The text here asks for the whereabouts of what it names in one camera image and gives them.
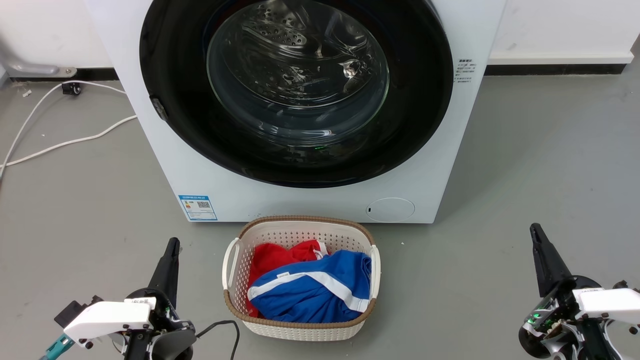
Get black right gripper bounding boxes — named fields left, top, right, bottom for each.
left=518, top=223, right=618, bottom=360

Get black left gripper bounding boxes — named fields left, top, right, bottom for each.
left=125, top=237, right=197, bottom=360

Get round black glass washer door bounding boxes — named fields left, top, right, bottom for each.
left=139, top=0, right=455, bottom=189

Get white front-load washing machine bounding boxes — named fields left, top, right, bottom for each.
left=84, top=0, right=507, bottom=224

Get blue energy label sticker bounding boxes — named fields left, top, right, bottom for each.
left=178, top=194, right=219, bottom=222

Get red garment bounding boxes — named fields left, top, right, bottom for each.
left=246, top=239, right=330, bottom=318

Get blue garment with white stripe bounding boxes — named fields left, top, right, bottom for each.
left=247, top=249, right=373, bottom=323

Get white woven laundry basket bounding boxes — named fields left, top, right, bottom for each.
left=222, top=215, right=382, bottom=342

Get round white filter cover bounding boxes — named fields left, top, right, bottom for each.
left=366, top=197, right=416, bottom=223

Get small black text sticker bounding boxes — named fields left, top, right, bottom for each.
left=454, top=58, right=479, bottom=85

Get stainless steel washer drum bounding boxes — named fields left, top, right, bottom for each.
left=206, top=0, right=390, bottom=148

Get white power cable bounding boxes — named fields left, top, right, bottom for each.
left=0, top=115, right=138, bottom=168
left=0, top=80, right=127, bottom=173

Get grey metal floor bracket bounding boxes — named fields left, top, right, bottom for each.
left=0, top=42, right=78, bottom=79

